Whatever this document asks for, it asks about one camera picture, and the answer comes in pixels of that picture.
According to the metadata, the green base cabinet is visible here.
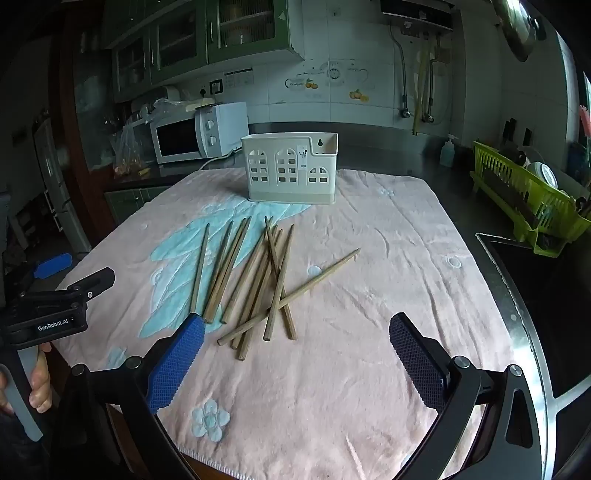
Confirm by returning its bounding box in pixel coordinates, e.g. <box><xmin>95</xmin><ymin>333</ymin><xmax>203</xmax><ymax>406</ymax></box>
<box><xmin>105</xmin><ymin>185</ymin><xmax>174</xmax><ymax>227</ymax></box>

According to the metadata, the teapot wall sticker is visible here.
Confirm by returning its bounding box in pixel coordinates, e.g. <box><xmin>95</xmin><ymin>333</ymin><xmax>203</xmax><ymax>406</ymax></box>
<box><xmin>284</xmin><ymin>60</ymin><xmax>370</xmax><ymax>90</ymax></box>

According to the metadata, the green plastic dish rack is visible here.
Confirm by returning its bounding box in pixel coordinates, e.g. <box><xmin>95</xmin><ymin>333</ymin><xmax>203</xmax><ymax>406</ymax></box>
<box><xmin>470</xmin><ymin>141</ymin><xmax>591</xmax><ymax>257</ymax></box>

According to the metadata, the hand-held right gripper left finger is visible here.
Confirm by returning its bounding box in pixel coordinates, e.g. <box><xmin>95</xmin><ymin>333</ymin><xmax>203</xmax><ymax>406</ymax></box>
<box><xmin>48</xmin><ymin>313</ymin><xmax>206</xmax><ymax>480</ymax></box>

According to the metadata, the person's left hand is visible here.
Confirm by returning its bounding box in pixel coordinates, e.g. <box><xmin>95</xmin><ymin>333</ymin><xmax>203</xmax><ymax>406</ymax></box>
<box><xmin>0</xmin><ymin>342</ymin><xmax>52</xmax><ymax>415</ymax></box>

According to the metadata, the white microwave oven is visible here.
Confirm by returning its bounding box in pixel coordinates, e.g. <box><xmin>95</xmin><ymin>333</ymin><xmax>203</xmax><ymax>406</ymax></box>
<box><xmin>150</xmin><ymin>102</ymin><xmax>249</xmax><ymax>164</ymax></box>

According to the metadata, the pink flowered towel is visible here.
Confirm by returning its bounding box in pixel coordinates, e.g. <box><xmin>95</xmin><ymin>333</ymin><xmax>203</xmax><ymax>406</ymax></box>
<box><xmin>58</xmin><ymin>166</ymin><xmax>518</xmax><ymax>480</ymax></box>

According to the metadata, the stainless steel range hood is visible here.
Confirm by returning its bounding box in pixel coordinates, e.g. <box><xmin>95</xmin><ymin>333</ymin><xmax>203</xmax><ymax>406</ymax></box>
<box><xmin>489</xmin><ymin>0</ymin><xmax>548</xmax><ymax>63</ymax></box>

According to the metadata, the cream plastic utensil holder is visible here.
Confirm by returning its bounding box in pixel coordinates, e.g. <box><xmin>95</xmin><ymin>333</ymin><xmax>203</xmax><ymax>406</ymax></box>
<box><xmin>241</xmin><ymin>132</ymin><xmax>339</xmax><ymax>205</ymax></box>

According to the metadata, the silver flexible hose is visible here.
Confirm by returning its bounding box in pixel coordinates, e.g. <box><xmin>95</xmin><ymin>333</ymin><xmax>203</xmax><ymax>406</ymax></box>
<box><xmin>424</xmin><ymin>37</ymin><xmax>438</xmax><ymax>124</ymax></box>
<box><xmin>392</xmin><ymin>25</ymin><xmax>413</xmax><ymax>119</ymax></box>

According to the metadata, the white paper wall label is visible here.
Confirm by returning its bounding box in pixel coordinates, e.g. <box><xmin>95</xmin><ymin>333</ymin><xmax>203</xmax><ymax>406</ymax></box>
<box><xmin>225</xmin><ymin>68</ymin><xmax>254</xmax><ymax>89</ymax></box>

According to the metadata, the white microwave power cable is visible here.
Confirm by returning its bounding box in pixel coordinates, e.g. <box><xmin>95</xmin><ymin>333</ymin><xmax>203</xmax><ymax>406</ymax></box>
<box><xmin>198</xmin><ymin>147</ymin><xmax>245</xmax><ymax>172</ymax></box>

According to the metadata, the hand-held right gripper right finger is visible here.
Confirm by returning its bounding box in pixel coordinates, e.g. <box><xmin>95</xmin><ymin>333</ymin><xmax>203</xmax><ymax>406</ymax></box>
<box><xmin>389</xmin><ymin>313</ymin><xmax>543</xmax><ymax>480</ymax></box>

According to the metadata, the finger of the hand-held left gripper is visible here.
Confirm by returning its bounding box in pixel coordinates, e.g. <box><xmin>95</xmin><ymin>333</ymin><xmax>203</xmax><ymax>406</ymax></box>
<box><xmin>9</xmin><ymin>253</ymin><xmax>75</xmax><ymax>296</ymax></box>
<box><xmin>55</xmin><ymin>267</ymin><xmax>116</xmax><ymax>305</ymax></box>

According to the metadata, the grey appliance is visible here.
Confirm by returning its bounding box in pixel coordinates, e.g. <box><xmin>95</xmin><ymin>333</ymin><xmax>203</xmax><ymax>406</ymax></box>
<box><xmin>32</xmin><ymin>111</ymin><xmax>90</xmax><ymax>252</ymax></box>

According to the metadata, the clear soap dispenser bottle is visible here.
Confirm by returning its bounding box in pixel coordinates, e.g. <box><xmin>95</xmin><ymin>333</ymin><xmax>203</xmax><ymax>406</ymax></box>
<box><xmin>438</xmin><ymin>134</ymin><xmax>459</xmax><ymax>168</ymax></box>

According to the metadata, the green glass wall cabinet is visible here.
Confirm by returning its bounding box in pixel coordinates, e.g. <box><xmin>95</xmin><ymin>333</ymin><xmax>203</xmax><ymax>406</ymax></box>
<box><xmin>102</xmin><ymin>0</ymin><xmax>305</xmax><ymax>103</ymax></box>

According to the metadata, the white bowl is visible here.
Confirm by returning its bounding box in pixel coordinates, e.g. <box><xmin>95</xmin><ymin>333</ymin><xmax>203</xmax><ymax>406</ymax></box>
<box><xmin>526</xmin><ymin>161</ymin><xmax>558</xmax><ymax>191</ymax></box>

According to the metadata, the pile of wooden chopsticks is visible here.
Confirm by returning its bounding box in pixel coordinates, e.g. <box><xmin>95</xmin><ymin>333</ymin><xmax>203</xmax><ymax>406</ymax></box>
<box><xmin>190</xmin><ymin>216</ymin><xmax>362</xmax><ymax>361</ymax></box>

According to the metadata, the clear plastic bag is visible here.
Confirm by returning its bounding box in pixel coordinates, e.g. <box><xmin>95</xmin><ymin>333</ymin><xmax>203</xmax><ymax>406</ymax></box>
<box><xmin>111</xmin><ymin>117</ymin><xmax>155</xmax><ymax>178</ymax></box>

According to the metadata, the black glass cooktop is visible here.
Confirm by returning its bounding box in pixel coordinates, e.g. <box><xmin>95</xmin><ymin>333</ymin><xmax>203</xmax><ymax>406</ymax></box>
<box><xmin>475</xmin><ymin>233</ymin><xmax>591</xmax><ymax>402</ymax></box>

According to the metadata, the plastic wrapped white appliance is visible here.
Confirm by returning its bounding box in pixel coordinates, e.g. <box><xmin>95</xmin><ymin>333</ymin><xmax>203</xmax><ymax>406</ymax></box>
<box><xmin>131</xmin><ymin>85</ymin><xmax>218</xmax><ymax>123</ymax></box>

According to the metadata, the yellow gas pipe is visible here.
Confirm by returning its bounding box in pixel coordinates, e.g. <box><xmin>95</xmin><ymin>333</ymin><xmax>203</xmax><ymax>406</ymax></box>
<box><xmin>412</xmin><ymin>41</ymin><xmax>431</xmax><ymax>136</ymax></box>

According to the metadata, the white wall water heater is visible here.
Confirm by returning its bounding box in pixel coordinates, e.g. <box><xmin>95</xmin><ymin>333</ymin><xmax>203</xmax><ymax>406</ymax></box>
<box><xmin>379</xmin><ymin>0</ymin><xmax>454</xmax><ymax>32</ymax></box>

